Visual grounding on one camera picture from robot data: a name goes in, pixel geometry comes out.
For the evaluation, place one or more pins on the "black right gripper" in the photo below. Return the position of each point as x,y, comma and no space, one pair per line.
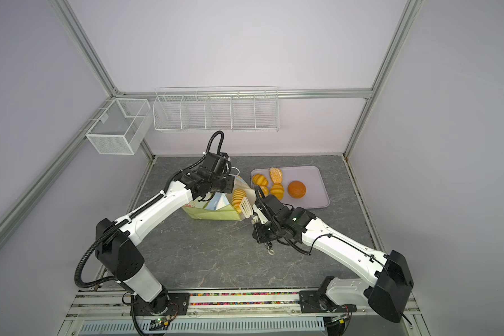
260,236

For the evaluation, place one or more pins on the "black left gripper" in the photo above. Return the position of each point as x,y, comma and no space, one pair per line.
229,183

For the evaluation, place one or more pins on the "floral paper gift bag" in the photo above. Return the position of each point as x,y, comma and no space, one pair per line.
219,208

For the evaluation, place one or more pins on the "long ridged fake bread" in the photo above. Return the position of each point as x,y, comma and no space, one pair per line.
237,197

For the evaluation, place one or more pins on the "striped yellow fake bread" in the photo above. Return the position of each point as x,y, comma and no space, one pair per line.
277,190

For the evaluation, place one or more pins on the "round orange fake bun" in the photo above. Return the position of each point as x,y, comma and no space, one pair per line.
297,189

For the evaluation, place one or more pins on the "yellow fake bread roll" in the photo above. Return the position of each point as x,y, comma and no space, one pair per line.
260,180

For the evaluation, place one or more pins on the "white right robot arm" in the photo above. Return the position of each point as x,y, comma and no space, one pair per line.
386,277

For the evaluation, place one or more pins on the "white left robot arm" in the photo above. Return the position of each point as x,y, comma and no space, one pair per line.
116,243

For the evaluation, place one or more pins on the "lavender plastic tray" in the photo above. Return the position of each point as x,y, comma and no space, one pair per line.
315,193

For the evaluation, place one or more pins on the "long white wire basket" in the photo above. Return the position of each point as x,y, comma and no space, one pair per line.
198,109

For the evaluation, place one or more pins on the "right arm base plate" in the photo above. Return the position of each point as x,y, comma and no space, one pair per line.
314,302

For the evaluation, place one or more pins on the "white mesh wall box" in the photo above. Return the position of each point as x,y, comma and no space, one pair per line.
121,127

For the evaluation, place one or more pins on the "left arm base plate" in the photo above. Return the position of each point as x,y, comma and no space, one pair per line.
170,304

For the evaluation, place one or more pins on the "aluminium mounting rail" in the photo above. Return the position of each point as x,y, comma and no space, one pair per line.
280,311

